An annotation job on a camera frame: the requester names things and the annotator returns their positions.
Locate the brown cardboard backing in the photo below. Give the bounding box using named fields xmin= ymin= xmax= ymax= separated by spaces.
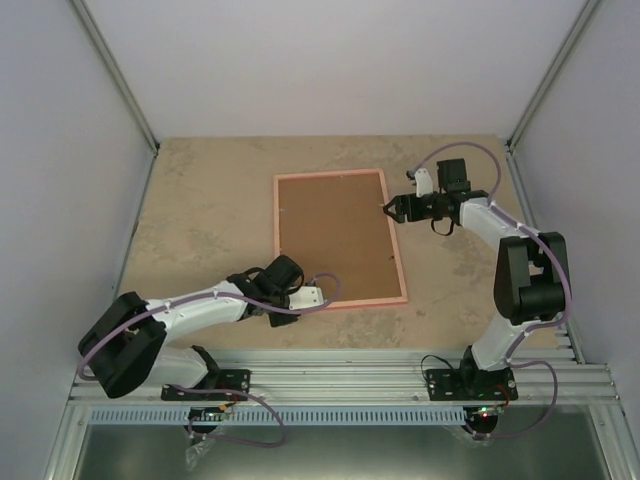
xmin=278 ymin=173 xmax=404 ymax=304

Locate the pink picture frame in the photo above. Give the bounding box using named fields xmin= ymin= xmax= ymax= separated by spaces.
xmin=272 ymin=168 xmax=410 ymax=311

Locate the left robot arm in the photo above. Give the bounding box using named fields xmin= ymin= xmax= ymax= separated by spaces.
xmin=77 ymin=255 xmax=304 ymax=399

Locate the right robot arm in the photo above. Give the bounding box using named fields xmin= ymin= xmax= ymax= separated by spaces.
xmin=383 ymin=158 xmax=571 ymax=401

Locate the left controller board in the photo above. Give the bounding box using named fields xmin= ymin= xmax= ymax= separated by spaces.
xmin=187 ymin=404 xmax=233 ymax=422

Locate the controller board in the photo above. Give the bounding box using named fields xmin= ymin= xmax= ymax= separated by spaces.
xmin=470 ymin=404 xmax=504 ymax=418
xmin=187 ymin=404 xmax=233 ymax=422

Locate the clear plastic bag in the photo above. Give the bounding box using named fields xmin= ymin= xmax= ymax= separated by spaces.
xmin=185 ymin=439 xmax=210 ymax=472

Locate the right controller board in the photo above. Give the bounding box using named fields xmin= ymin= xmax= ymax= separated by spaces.
xmin=470 ymin=404 xmax=504 ymax=418

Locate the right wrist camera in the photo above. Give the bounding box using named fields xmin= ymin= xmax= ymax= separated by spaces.
xmin=406 ymin=167 xmax=434 ymax=198

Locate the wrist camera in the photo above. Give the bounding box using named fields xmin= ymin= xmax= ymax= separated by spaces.
xmin=288 ymin=286 xmax=325 ymax=311
xmin=406 ymin=167 xmax=434 ymax=198

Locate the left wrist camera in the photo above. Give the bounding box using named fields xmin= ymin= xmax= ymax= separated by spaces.
xmin=288 ymin=286 xmax=325 ymax=311

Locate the aluminium mounting rail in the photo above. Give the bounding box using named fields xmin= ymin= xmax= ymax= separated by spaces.
xmin=69 ymin=348 xmax=621 ymax=406

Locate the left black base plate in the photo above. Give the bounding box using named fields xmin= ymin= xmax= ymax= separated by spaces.
xmin=160 ymin=369 xmax=251 ymax=402

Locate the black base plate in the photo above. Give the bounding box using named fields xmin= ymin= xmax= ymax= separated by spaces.
xmin=424 ymin=368 xmax=519 ymax=402
xmin=160 ymin=369 xmax=251 ymax=402

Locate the blue slotted cable duct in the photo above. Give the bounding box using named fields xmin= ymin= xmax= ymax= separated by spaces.
xmin=88 ymin=405 xmax=476 ymax=427

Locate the right aluminium corner post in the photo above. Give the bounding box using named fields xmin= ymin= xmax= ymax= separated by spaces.
xmin=504 ymin=0 xmax=604 ymax=155

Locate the aluminium corner post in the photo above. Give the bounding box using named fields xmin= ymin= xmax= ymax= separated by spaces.
xmin=504 ymin=0 xmax=604 ymax=155
xmin=69 ymin=0 xmax=160 ymax=156

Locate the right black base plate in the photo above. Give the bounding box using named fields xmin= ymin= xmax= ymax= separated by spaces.
xmin=424 ymin=368 xmax=519 ymax=402

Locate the left aluminium corner post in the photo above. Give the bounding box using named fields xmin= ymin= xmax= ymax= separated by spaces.
xmin=69 ymin=0 xmax=160 ymax=156

